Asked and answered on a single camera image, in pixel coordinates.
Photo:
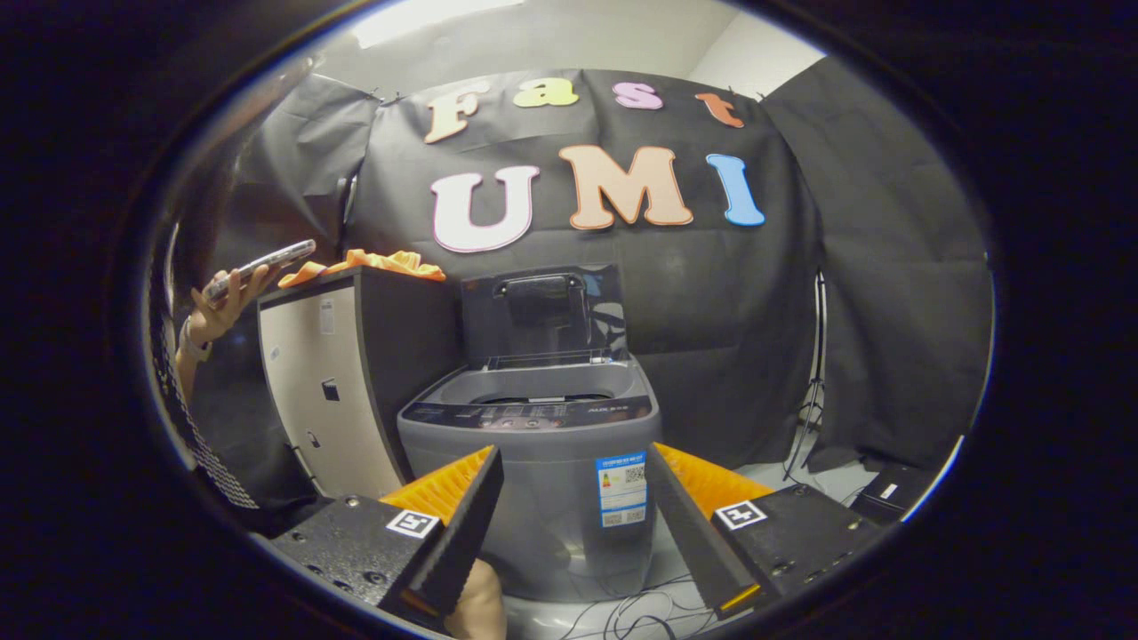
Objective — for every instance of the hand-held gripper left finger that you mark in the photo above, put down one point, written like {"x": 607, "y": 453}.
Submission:
{"x": 462, "y": 533}

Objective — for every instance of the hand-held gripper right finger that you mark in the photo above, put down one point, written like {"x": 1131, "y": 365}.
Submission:
{"x": 693, "y": 533}

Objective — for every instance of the grey washing machine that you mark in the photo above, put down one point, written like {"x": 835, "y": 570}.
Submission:
{"x": 542, "y": 498}

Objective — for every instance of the orange shirt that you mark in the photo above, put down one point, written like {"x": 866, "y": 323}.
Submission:
{"x": 373, "y": 262}

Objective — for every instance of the black tripod stand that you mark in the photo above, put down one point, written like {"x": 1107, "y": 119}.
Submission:
{"x": 815, "y": 373}

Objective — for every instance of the beige and dark cabinet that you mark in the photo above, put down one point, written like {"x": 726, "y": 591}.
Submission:
{"x": 311, "y": 400}

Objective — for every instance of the black box with white label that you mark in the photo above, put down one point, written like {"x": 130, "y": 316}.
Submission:
{"x": 892, "y": 493}

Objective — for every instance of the black backdrop cloth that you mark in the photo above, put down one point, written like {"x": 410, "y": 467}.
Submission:
{"x": 729, "y": 293}

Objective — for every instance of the person's checkered clothing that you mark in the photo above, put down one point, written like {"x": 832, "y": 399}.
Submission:
{"x": 213, "y": 453}

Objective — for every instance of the person's wristband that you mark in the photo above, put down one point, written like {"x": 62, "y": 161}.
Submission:
{"x": 196, "y": 342}

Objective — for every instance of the smartphone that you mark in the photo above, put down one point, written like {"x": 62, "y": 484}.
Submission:
{"x": 262, "y": 262}

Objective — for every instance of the backdrop stand pole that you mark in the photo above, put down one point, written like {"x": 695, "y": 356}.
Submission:
{"x": 348, "y": 197}

